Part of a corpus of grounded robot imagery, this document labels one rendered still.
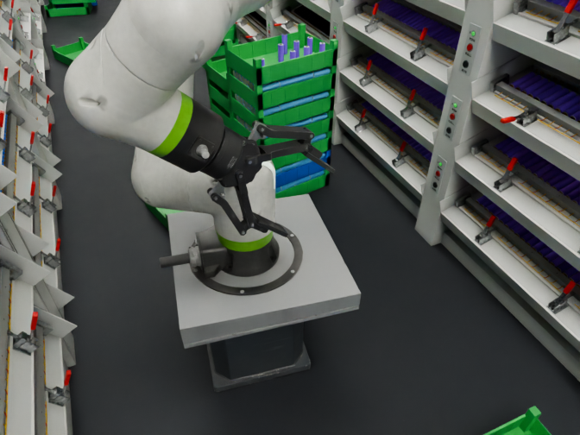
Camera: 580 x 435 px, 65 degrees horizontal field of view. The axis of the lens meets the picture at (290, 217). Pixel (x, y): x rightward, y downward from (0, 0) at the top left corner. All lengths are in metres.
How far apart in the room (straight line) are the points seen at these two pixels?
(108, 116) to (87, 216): 1.25
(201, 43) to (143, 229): 1.22
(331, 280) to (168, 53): 0.63
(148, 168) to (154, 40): 0.44
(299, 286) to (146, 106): 0.54
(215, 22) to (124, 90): 0.12
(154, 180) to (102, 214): 0.89
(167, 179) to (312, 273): 0.36
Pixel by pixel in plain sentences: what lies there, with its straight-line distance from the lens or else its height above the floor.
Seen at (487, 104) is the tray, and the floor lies 0.53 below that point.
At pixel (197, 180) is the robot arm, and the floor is 0.56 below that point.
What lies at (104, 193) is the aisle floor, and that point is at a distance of 1.90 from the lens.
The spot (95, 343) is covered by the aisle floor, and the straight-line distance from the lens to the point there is 1.39.
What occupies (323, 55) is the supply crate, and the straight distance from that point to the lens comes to 1.53.
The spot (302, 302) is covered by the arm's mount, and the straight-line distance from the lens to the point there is 0.94.
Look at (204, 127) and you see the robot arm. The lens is 0.62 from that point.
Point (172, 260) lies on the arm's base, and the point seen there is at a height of 0.38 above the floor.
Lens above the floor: 1.06
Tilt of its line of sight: 40 degrees down
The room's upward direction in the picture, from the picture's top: straight up
